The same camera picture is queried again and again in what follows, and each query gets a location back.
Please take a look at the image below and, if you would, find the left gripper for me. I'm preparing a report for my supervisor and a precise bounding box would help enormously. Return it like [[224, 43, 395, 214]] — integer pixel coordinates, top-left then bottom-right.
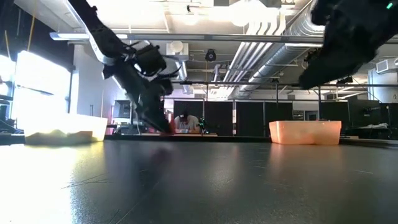
[[104, 58, 174, 134]]

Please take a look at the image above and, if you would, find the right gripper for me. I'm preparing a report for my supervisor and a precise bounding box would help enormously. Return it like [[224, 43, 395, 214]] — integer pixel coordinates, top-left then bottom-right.
[[298, 18, 392, 91]]

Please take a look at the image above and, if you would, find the black equipment cabinet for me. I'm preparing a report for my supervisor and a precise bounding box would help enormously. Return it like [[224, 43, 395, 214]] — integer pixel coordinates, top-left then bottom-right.
[[112, 100, 137, 126]]

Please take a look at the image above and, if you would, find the person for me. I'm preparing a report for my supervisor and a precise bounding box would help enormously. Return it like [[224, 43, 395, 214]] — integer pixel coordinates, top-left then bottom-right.
[[173, 111, 201, 134]]

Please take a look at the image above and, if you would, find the black partition panel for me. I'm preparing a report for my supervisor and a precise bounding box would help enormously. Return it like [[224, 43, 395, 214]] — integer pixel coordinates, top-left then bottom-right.
[[205, 101, 234, 137], [173, 100, 205, 137], [235, 101, 264, 137], [265, 101, 293, 122]]

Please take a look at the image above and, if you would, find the black monitor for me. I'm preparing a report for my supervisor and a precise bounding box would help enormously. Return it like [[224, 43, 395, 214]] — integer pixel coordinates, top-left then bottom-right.
[[348, 99, 382, 127]]

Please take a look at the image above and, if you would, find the orange plastic bin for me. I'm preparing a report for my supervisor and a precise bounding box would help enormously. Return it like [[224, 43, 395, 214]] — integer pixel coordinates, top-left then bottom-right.
[[269, 120, 343, 146]]

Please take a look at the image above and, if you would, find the white ceiling unit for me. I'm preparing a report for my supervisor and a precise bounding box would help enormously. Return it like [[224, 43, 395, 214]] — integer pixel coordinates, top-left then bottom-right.
[[165, 40, 190, 62]]

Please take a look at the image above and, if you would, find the yellow plastic bin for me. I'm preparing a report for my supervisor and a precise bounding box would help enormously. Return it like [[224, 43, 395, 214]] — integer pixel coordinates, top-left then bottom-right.
[[24, 113, 108, 146]]

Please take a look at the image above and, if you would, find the black pipe rack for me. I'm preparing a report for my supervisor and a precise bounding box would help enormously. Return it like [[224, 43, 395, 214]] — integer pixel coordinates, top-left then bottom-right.
[[174, 79, 398, 138]]

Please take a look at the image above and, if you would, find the grey overhead crossbar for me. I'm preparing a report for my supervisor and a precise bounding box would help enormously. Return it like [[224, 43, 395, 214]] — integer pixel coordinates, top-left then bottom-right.
[[119, 32, 398, 44]]

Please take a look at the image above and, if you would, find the bright window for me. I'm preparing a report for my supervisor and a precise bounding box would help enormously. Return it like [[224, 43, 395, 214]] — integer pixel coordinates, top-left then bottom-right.
[[12, 50, 74, 125]]

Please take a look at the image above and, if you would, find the black table mat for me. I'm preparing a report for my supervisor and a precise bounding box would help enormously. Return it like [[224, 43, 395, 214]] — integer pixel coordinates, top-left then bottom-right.
[[0, 139, 398, 224]]

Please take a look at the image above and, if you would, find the silver spiral ventilation duct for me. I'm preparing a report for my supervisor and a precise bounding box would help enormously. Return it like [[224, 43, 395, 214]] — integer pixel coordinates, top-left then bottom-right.
[[231, 1, 326, 100]]

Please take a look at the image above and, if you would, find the grey vertical duct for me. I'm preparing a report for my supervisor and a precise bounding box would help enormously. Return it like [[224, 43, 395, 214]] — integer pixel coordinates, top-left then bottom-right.
[[174, 60, 194, 95]]

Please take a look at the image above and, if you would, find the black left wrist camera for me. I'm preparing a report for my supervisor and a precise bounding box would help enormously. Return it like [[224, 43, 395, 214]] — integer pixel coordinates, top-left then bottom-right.
[[134, 44, 168, 77]]

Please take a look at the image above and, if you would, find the white wall air unit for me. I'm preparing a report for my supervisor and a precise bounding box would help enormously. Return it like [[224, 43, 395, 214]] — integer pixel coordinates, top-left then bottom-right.
[[375, 57, 398, 75]]

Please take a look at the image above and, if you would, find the black overhead camera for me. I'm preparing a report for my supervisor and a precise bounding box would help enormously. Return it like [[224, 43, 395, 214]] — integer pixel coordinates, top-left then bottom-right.
[[204, 48, 218, 63]]

